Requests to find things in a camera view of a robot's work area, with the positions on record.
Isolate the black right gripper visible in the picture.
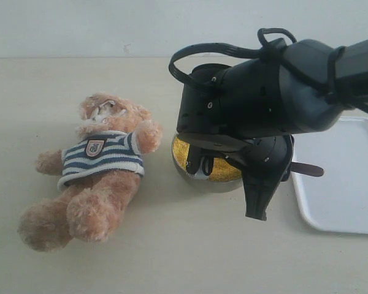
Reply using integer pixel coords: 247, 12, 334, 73
176, 38, 293, 221

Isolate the dark wooden spoon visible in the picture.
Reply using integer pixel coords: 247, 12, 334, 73
290, 162, 324, 177

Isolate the tan teddy bear striped shirt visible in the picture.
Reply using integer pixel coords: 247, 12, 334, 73
17, 93, 163, 252

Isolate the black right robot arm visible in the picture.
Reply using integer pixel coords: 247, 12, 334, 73
168, 28, 368, 221

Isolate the steel bowl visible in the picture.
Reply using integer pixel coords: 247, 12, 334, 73
171, 144, 242, 193

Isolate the yellow millet grain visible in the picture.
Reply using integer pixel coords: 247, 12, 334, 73
172, 136, 241, 183

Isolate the white plastic tray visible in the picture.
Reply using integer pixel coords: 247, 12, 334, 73
292, 116, 368, 235

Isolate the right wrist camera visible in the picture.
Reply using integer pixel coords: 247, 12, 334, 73
185, 145, 214, 180

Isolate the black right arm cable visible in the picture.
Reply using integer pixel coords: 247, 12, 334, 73
168, 28, 368, 120

